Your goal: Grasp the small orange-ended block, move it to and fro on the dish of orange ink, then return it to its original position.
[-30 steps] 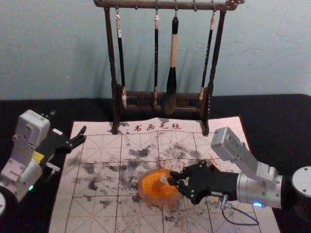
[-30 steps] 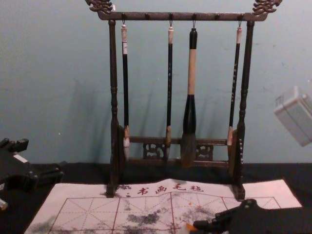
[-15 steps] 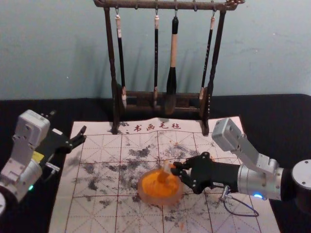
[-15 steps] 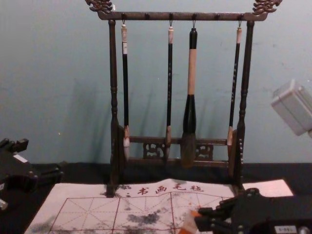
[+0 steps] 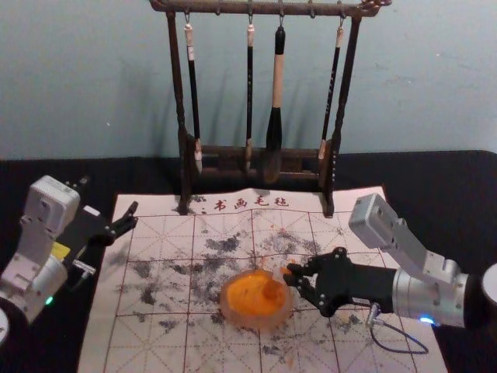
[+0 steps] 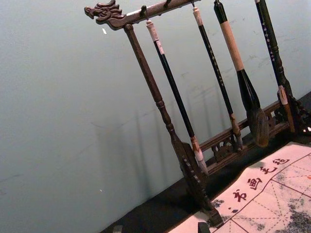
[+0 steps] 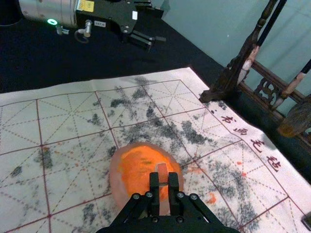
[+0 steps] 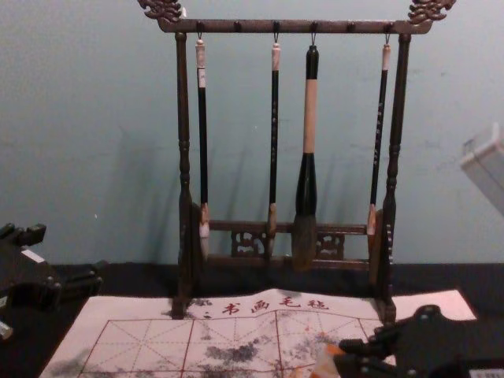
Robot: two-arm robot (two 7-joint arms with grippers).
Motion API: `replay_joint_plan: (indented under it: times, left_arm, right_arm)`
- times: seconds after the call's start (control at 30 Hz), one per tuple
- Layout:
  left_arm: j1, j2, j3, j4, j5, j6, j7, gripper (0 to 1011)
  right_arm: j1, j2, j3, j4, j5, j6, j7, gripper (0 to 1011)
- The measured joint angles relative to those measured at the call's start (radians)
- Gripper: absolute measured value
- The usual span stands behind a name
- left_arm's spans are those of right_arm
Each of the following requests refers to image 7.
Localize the brown-handled calligraphy brush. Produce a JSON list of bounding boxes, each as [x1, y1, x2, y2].
[[276, 59, 311, 109]]

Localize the black table cloth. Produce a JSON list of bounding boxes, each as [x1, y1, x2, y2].
[[0, 0, 311, 233]]

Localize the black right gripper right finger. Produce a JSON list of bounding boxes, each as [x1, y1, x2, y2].
[[168, 171, 220, 224]]

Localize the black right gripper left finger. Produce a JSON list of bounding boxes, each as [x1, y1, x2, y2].
[[114, 171, 161, 224]]

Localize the dark carved wooden brush rack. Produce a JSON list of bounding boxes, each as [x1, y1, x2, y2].
[[199, 0, 311, 148]]

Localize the thin dark cable silver plugs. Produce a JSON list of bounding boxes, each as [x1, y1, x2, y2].
[[55, 20, 93, 45]]

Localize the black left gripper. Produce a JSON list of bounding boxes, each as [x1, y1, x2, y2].
[[75, 0, 167, 52]]

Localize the round orange ink paste dish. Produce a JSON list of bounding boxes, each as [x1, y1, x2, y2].
[[109, 143, 184, 216]]

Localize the translucent pink seal stamp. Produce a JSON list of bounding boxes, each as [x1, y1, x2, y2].
[[154, 163, 170, 189]]

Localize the cream gridded calligraphy felt mat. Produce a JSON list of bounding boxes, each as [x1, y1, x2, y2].
[[0, 67, 311, 233]]

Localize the black-handled calligraphy brush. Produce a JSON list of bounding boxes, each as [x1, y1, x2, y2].
[[242, 0, 289, 72]]

